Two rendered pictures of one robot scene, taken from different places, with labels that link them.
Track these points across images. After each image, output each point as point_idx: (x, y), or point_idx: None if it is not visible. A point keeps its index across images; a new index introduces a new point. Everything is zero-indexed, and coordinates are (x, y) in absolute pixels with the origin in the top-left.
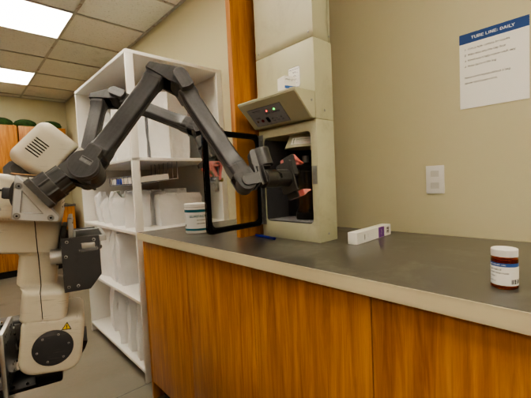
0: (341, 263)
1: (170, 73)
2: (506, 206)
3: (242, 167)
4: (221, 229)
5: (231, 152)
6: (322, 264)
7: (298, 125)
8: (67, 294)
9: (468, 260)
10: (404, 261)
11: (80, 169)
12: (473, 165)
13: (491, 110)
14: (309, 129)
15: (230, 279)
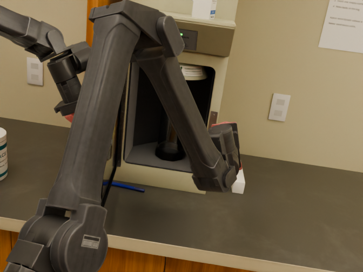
0: (283, 243)
1: (152, 26)
2: (330, 138)
3: (221, 164)
4: (104, 203)
5: (210, 145)
6: (274, 251)
7: (198, 55)
8: None
9: (350, 214)
10: (318, 226)
11: (86, 263)
12: (315, 101)
13: (342, 55)
14: (215, 67)
15: (120, 264)
